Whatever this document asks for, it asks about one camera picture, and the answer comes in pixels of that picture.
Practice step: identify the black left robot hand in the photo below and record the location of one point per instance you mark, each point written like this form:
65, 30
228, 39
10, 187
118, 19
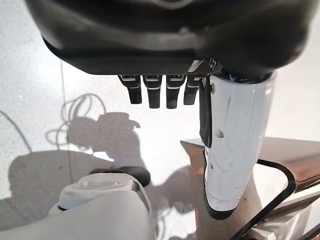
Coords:
150, 37

